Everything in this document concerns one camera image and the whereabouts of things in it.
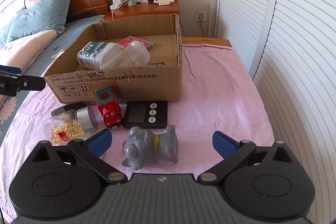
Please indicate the pink bed cloth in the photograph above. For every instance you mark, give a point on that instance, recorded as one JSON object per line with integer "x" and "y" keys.
{"x": 217, "y": 95}

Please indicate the black digital timer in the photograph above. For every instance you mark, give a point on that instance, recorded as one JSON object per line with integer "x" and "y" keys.
{"x": 146, "y": 114}

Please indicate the clear plastic jar in box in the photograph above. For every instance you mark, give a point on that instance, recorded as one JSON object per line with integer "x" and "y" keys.
{"x": 133, "y": 54}

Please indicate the wooden nightstand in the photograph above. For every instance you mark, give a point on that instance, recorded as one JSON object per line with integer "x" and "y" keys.
{"x": 150, "y": 8}

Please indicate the red wooden toy train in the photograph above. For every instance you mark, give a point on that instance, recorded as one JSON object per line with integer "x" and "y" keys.
{"x": 109, "y": 108}

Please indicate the clear bottle of yellow capsules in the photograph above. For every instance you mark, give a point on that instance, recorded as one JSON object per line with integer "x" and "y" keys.
{"x": 70, "y": 125}

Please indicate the white power strip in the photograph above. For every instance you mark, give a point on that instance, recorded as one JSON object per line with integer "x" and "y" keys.
{"x": 117, "y": 4}

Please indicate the grey rubber dog toy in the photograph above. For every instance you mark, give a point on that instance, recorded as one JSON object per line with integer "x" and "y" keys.
{"x": 143, "y": 147}

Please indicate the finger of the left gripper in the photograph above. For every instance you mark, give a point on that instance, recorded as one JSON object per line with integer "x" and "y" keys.
{"x": 12, "y": 81}

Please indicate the wall power outlet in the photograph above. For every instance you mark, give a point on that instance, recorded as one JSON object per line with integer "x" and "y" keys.
{"x": 200, "y": 16}

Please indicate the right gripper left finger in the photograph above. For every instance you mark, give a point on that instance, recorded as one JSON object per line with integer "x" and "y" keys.
{"x": 89, "y": 152}

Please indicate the blue pillow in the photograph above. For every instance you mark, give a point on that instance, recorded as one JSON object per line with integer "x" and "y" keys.
{"x": 42, "y": 16}

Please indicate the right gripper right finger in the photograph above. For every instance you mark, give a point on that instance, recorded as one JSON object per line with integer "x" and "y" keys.
{"x": 234, "y": 153}

